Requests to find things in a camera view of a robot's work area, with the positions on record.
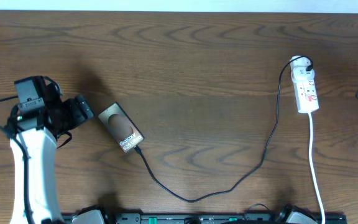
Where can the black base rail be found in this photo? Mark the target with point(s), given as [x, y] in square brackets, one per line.
[97, 216]

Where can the white USB charger plug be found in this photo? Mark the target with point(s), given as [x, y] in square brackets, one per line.
[301, 67]

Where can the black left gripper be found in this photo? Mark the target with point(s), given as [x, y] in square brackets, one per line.
[76, 114]

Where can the white power strip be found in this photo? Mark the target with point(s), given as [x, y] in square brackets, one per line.
[305, 90]

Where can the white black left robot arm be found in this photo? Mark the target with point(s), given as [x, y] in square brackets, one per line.
[34, 127]

